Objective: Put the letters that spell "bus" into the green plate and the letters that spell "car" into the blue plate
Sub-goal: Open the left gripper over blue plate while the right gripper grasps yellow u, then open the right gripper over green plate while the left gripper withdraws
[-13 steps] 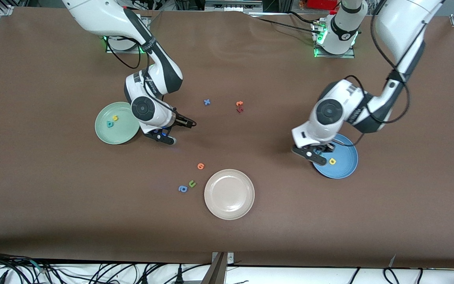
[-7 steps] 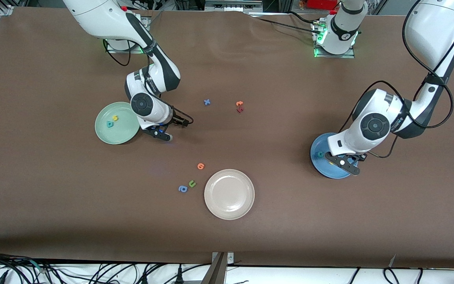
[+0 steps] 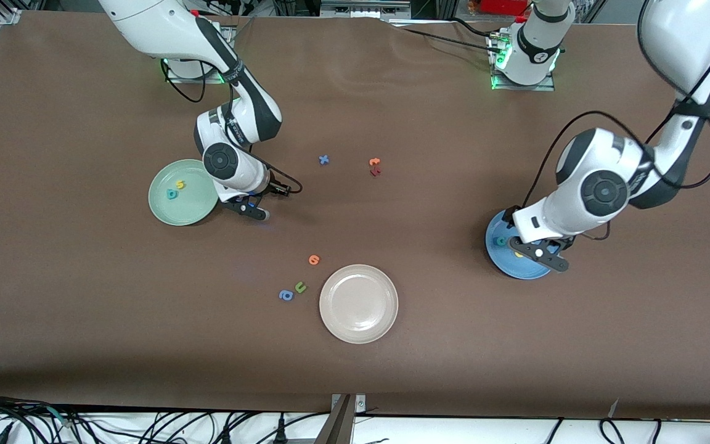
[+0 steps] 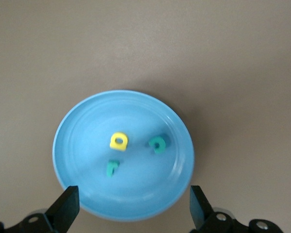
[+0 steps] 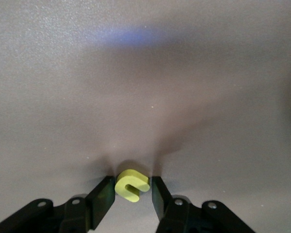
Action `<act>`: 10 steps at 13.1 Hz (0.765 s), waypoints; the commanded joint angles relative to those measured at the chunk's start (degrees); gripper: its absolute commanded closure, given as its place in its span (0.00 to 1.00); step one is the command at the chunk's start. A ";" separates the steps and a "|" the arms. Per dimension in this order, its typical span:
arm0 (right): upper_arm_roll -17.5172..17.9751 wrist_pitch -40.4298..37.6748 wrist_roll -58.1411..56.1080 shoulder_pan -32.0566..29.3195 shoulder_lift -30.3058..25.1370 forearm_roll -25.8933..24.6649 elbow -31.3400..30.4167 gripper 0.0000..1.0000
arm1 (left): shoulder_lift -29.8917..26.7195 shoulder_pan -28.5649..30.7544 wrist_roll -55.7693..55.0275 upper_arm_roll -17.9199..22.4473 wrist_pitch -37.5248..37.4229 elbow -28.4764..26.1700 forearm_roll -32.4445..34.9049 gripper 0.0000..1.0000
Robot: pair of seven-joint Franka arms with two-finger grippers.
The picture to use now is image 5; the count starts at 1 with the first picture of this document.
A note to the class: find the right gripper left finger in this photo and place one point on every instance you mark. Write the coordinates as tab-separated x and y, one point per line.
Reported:
101	204

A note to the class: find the yellow letter c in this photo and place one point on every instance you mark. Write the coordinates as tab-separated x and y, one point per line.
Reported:
131	176

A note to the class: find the brown table cover sheet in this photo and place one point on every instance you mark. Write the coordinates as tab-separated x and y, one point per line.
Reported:
63	72

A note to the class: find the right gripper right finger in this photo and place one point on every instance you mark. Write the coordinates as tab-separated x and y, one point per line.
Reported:
162	204

